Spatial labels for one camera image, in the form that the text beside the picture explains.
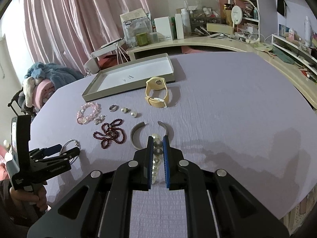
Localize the white pearl bracelet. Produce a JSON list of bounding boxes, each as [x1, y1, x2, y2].
[[150, 133, 163, 185]]

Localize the thin silver hoop bangle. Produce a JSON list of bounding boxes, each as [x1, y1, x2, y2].
[[59, 139, 81, 165]]

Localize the silver cuff bangle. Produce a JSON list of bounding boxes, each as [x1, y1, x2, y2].
[[130, 121, 174, 150]]

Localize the pink bead bracelet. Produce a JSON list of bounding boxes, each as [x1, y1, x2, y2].
[[76, 102, 102, 125]]

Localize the crystal cluster earrings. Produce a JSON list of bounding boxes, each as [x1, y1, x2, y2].
[[94, 115, 106, 125]]

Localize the dark red bead necklace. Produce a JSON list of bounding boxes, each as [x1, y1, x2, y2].
[[93, 118, 127, 149]]

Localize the pearl earring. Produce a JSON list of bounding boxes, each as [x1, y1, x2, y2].
[[121, 107, 130, 113], [131, 111, 137, 118]]

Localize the yellow wrist watch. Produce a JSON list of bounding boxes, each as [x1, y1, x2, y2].
[[145, 76, 172, 108]]

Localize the person's left hand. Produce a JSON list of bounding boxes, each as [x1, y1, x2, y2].
[[10, 182, 48, 212]]

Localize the pink folded blanket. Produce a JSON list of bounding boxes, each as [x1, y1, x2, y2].
[[33, 79, 55, 110]]

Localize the grey shallow tray box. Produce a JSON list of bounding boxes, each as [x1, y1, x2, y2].
[[82, 53, 175, 102]]

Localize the blue fleece blanket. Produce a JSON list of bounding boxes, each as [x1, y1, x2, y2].
[[24, 62, 84, 90]]

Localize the white paper cup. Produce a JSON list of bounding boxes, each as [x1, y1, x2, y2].
[[84, 58, 100, 74]]

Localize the white storage box stand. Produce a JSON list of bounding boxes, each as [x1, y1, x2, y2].
[[91, 38, 125, 58]]

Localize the green glass jar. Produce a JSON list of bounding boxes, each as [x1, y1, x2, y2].
[[135, 33, 149, 47]]

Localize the tall narrow white box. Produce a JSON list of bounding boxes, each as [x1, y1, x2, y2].
[[175, 13, 184, 39]]

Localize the white carton box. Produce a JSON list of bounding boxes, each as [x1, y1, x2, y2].
[[154, 17, 174, 42]]

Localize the white spray bottle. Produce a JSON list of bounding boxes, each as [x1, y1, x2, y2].
[[181, 8, 191, 36]]

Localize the clear plastic medical bag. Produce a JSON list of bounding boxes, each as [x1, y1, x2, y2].
[[120, 8, 153, 48]]

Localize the pink satin curtain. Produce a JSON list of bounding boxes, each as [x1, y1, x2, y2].
[[14, 0, 174, 75]]

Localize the green round hand fan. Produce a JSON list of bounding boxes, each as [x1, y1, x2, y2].
[[254, 42, 272, 53]]

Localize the round white vanity mirror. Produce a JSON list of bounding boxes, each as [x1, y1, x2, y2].
[[231, 5, 243, 27]]

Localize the curved beige desk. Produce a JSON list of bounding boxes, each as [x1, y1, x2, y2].
[[127, 37, 316, 108]]

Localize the pink white bookshelf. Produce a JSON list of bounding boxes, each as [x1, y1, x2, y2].
[[218, 0, 260, 34]]

